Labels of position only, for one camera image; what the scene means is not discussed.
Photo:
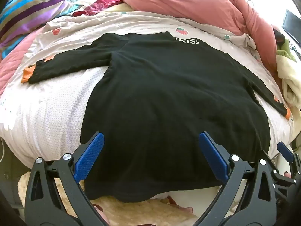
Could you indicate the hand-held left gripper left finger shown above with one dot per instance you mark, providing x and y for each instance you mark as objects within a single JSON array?
[{"x": 88, "y": 156}]

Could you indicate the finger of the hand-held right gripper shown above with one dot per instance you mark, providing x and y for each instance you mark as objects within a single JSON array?
[
  {"x": 285, "y": 151},
  {"x": 298, "y": 164}
]

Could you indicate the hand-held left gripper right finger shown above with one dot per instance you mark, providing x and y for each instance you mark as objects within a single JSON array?
[{"x": 212, "y": 156}]

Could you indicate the black sweater with orange cuffs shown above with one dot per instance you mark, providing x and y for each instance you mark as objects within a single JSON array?
[{"x": 164, "y": 103}]

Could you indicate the person's right hand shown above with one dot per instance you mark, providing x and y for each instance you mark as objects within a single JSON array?
[{"x": 287, "y": 174}]

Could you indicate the person's left hand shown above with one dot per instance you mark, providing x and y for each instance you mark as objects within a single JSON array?
[{"x": 105, "y": 219}]

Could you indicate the pale printed quilt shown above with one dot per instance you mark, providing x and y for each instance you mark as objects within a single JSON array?
[{"x": 51, "y": 108}]

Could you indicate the cream fleece blanket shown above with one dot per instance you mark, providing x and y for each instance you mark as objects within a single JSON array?
[{"x": 290, "y": 84}]

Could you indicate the cream fluffy rug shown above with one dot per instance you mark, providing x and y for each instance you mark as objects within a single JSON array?
[{"x": 131, "y": 213}]

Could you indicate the green garment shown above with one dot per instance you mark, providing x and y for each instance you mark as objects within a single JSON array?
[{"x": 287, "y": 49}]

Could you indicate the dark brown garment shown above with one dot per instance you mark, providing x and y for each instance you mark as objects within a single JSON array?
[{"x": 279, "y": 37}]

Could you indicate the black television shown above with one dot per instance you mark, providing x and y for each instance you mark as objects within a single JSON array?
[{"x": 292, "y": 26}]

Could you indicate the salmon pink comforter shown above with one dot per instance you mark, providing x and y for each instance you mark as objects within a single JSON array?
[{"x": 188, "y": 7}]

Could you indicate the dark red garment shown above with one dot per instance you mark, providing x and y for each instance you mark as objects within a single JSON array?
[{"x": 101, "y": 3}]

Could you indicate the striped pillow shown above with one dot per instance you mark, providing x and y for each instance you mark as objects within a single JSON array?
[{"x": 28, "y": 11}]

